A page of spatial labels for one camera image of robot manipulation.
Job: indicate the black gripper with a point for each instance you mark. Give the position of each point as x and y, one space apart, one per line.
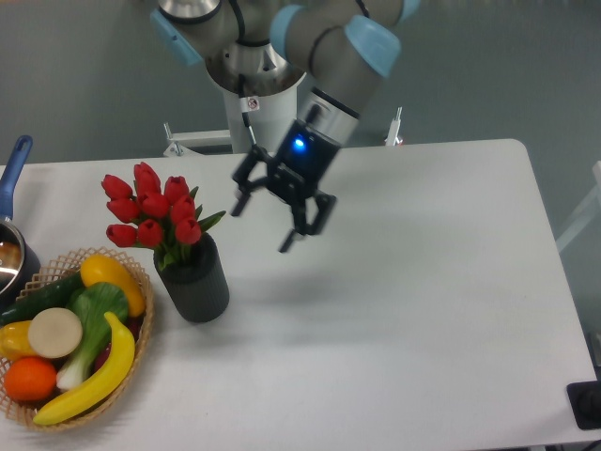
294 173

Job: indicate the red tulip bouquet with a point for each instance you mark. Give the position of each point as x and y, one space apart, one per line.
156 215

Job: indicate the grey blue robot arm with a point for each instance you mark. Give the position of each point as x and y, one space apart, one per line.
349 48

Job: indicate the dark grey ribbed vase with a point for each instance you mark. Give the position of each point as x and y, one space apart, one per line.
199 291

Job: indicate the left table clamp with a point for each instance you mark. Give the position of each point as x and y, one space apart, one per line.
184 144

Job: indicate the table clamp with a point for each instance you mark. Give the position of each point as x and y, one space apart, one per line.
393 137
184 144

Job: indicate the right table clamp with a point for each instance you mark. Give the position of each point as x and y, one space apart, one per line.
393 137

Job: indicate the green bok choy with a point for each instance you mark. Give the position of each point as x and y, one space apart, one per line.
89 307

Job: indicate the yellow banana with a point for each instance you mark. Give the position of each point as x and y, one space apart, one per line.
100 385

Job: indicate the woven wicker basket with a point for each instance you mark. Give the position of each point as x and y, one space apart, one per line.
59 268

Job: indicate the green cucumber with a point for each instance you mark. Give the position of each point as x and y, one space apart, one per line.
55 294

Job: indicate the beige round disc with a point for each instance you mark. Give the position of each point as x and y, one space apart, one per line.
55 333

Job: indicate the yellow bell pepper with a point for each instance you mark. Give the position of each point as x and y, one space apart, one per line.
14 341

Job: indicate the orange fruit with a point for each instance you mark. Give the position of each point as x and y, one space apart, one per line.
30 379

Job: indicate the black device at edge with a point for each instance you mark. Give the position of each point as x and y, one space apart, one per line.
584 398

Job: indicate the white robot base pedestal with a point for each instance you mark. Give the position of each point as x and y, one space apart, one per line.
232 40

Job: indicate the blue handled saucepan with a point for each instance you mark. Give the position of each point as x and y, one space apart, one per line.
18 261

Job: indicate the white frame at right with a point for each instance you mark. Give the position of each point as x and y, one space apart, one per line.
582 215

